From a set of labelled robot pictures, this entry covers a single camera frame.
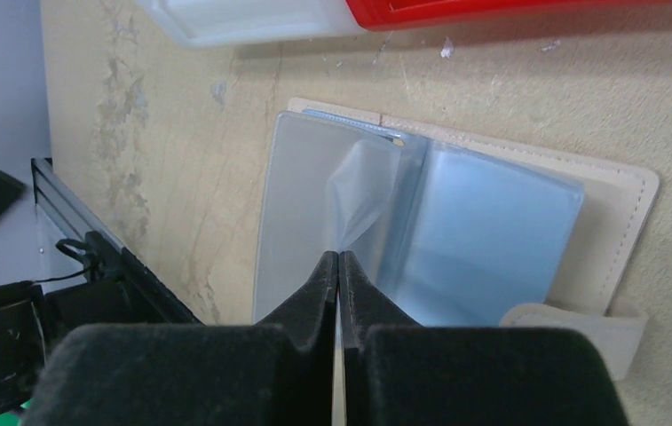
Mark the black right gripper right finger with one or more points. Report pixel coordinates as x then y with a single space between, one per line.
397 372

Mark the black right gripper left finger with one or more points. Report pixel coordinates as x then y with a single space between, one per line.
278 371

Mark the white plastic bin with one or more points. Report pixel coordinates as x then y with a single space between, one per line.
205 23

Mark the red plastic bin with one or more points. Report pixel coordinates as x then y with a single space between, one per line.
384 15

